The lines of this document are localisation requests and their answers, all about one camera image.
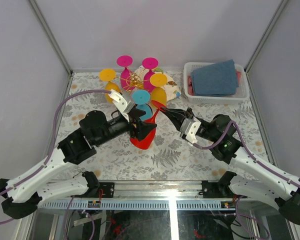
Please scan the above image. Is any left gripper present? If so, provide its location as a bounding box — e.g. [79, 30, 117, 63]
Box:
[96, 108, 158, 147]

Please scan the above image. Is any red wine glass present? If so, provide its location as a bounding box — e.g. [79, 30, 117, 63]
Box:
[129, 101, 166, 150]

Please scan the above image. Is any teal wine glass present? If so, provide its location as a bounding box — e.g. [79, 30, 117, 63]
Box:
[132, 89, 153, 121]

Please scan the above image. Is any yellow wine glass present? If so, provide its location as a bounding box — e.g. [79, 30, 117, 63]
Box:
[99, 68, 121, 93]
[150, 73, 168, 109]

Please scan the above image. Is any gold wine glass rack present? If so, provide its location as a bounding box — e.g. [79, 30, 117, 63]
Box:
[118, 68, 145, 93]

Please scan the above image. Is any magenta wine glass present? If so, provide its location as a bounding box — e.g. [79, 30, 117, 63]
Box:
[142, 57, 159, 93]
[116, 55, 135, 92]

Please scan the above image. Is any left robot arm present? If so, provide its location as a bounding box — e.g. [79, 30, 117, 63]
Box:
[0, 108, 157, 220]

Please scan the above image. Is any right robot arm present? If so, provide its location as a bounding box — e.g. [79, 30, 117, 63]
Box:
[160, 106, 300, 225]

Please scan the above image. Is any dinosaur print cloth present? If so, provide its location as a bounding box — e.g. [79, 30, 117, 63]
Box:
[134, 65, 181, 101]

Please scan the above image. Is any pink folded cloth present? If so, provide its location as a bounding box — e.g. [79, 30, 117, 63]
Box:
[187, 75, 195, 96]

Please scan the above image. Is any blue folded towel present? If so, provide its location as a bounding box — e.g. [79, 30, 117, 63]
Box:
[190, 59, 239, 97]

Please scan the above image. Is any white plastic basket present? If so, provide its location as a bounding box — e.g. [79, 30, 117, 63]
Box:
[182, 62, 250, 105]

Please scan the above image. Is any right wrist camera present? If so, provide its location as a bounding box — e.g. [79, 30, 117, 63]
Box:
[179, 117, 201, 145]

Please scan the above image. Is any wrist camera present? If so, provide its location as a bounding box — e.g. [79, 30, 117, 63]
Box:
[179, 117, 201, 145]
[108, 89, 135, 123]

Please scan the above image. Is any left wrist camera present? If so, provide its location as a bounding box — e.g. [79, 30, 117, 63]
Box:
[108, 89, 135, 123]

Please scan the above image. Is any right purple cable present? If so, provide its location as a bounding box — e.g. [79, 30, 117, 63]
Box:
[194, 120, 300, 195]

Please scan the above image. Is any purple cable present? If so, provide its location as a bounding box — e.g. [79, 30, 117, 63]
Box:
[194, 120, 300, 195]
[0, 89, 113, 225]

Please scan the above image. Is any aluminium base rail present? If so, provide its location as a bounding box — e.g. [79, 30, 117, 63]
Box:
[29, 179, 296, 201]

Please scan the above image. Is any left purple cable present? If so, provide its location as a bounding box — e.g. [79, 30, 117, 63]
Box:
[0, 89, 113, 225]

